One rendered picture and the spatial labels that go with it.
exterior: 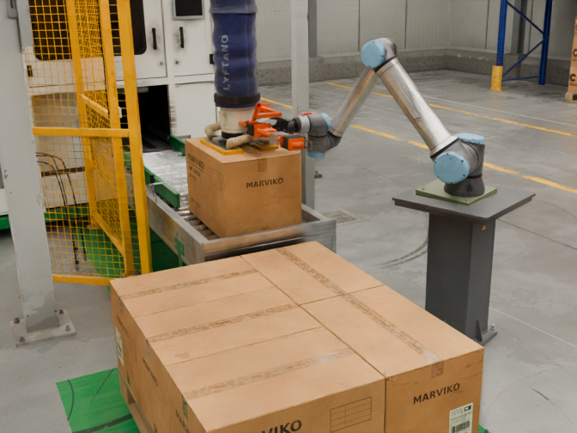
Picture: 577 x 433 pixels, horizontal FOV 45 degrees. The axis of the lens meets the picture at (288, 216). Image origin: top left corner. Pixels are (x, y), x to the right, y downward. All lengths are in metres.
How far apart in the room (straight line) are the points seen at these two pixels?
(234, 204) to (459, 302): 1.18
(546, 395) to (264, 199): 1.54
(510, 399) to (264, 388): 1.38
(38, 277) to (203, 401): 1.85
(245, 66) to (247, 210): 0.68
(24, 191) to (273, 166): 1.24
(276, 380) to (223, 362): 0.21
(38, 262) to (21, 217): 0.25
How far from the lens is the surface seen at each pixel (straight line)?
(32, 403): 3.37
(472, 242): 3.37
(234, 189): 3.28
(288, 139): 2.96
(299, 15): 6.38
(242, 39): 3.41
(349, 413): 2.26
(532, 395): 3.32
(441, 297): 3.54
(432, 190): 3.41
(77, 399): 3.33
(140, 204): 3.89
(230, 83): 3.43
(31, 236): 3.76
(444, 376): 2.43
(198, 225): 3.64
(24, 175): 3.68
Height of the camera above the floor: 1.72
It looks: 18 degrees down
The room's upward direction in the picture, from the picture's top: 1 degrees counter-clockwise
